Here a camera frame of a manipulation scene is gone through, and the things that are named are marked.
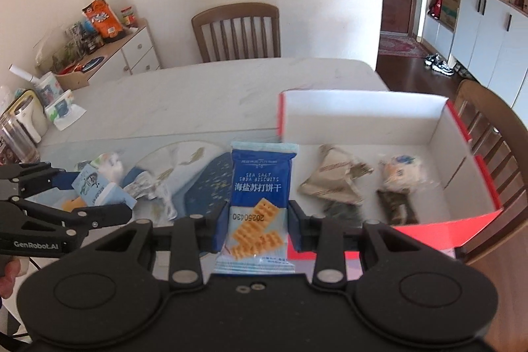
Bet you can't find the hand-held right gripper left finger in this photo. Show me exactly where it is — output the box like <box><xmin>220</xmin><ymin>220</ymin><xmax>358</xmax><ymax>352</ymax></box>
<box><xmin>88</xmin><ymin>201</ymin><xmax>232</xmax><ymax>290</ymax></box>

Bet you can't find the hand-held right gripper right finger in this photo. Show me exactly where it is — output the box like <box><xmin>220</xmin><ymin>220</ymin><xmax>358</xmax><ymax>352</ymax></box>
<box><xmin>288</xmin><ymin>200</ymin><xmax>458</xmax><ymax>287</ymax></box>

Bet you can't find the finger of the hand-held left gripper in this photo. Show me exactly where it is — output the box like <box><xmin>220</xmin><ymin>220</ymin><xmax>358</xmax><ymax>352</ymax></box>
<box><xmin>0</xmin><ymin>197</ymin><xmax>133</xmax><ymax>232</ymax></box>
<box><xmin>0</xmin><ymin>162</ymin><xmax>81</xmax><ymax>197</ymax></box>

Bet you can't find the light blue small carton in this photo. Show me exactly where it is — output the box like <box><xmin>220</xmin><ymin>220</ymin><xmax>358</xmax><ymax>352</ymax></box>
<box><xmin>72</xmin><ymin>164</ymin><xmax>138</xmax><ymax>210</ymax></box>

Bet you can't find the dark snack packet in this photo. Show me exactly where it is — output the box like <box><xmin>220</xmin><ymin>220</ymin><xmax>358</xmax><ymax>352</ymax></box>
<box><xmin>324</xmin><ymin>201</ymin><xmax>364</xmax><ymax>221</ymax></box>

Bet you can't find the blue biscuit packet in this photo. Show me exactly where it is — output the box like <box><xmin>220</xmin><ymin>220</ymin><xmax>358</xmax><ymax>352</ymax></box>
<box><xmin>214</xmin><ymin>141</ymin><xmax>298</xmax><ymax>275</ymax></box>

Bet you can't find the brown triangular snack packet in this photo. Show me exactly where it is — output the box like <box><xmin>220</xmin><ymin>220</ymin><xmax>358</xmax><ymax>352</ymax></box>
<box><xmin>298</xmin><ymin>144</ymin><xmax>374</xmax><ymax>206</ymax></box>

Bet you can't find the black snack packet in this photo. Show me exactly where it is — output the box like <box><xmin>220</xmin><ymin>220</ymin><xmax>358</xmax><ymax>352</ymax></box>
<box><xmin>376</xmin><ymin>189</ymin><xmax>419</xmax><ymax>225</ymax></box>

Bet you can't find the blueberry bread packet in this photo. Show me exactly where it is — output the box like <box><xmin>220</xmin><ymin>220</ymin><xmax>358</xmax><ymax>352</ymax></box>
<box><xmin>377</xmin><ymin>155</ymin><xmax>425</xmax><ymax>192</ymax></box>

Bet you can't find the red cardboard box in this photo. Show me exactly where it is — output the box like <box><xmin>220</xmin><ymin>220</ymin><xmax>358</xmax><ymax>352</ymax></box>
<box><xmin>276</xmin><ymin>89</ymin><xmax>504</xmax><ymax>260</ymax></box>

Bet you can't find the white marble desktop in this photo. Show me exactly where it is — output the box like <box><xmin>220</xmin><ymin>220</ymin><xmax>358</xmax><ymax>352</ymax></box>
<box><xmin>25</xmin><ymin>59</ymin><xmax>458</xmax><ymax>282</ymax></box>

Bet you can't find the person's left hand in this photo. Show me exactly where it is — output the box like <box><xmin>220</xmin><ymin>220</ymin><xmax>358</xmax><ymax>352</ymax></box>
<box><xmin>0</xmin><ymin>257</ymin><xmax>30</xmax><ymax>300</ymax></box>

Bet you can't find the yellow bread packet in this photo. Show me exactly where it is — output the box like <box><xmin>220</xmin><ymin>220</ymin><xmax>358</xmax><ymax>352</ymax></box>
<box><xmin>61</xmin><ymin>197</ymin><xmax>89</xmax><ymax>212</ymax></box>

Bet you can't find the white blue snack packet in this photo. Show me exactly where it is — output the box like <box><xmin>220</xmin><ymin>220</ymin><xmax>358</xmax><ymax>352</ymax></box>
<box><xmin>76</xmin><ymin>152</ymin><xmax>124</xmax><ymax>180</ymax></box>

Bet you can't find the clear glass jar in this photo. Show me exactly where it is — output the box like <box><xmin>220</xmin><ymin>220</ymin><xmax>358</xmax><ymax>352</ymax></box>
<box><xmin>0</xmin><ymin>121</ymin><xmax>40</xmax><ymax>165</ymax></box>

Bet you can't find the white tissue pack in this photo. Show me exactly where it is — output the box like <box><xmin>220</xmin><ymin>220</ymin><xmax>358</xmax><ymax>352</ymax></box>
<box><xmin>45</xmin><ymin>90</ymin><xmax>87</xmax><ymax>131</ymax></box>

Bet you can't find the white kettle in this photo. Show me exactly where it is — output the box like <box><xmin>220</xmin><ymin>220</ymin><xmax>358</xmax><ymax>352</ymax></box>
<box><xmin>0</xmin><ymin>90</ymin><xmax>49</xmax><ymax>144</ymax></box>

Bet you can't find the white printed paper box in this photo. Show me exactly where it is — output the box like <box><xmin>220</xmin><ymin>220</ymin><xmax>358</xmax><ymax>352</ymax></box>
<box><xmin>35</xmin><ymin>72</ymin><xmax>64</xmax><ymax>105</ymax></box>

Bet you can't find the white lint roller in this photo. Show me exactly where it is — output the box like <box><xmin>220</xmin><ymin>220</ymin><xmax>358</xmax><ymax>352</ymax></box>
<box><xmin>9</xmin><ymin>64</ymin><xmax>40</xmax><ymax>82</ymax></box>

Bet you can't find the white wooden side cabinet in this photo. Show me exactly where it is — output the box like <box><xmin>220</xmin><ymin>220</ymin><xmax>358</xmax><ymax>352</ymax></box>
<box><xmin>53</xmin><ymin>19</ymin><xmax>161</xmax><ymax>89</ymax></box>

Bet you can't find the orange snack bag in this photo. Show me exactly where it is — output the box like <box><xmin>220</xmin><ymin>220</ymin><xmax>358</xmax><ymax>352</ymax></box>
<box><xmin>81</xmin><ymin>0</ymin><xmax>124</xmax><ymax>43</ymax></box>

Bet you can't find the brown wooden chair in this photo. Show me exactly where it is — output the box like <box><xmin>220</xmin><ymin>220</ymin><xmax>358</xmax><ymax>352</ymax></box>
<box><xmin>454</xmin><ymin>79</ymin><xmax>528</xmax><ymax>264</ymax></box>
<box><xmin>191</xmin><ymin>3</ymin><xmax>282</xmax><ymax>63</ymax></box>

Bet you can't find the patterned red rug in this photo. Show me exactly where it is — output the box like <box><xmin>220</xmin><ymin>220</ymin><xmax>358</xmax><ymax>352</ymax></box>
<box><xmin>379</xmin><ymin>34</ymin><xmax>430</xmax><ymax>58</ymax></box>

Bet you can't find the pair of sneakers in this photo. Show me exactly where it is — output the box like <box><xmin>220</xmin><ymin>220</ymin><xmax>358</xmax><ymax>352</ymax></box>
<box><xmin>425</xmin><ymin>53</ymin><xmax>465</xmax><ymax>76</ymax></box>

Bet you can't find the brown cardboard carton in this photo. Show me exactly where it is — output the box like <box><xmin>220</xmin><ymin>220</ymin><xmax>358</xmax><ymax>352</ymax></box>
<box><xmin>439</xmin><ymin>0</ymin><xmax>462</xmax><ymax>31</ymax></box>

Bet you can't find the white wall cabinet unit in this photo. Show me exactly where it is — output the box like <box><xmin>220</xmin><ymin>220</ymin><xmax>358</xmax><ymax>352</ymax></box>
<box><xmin>421</xmin><ymin>0</ymin><xmax>528</xmax><ymax>109</ymax></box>

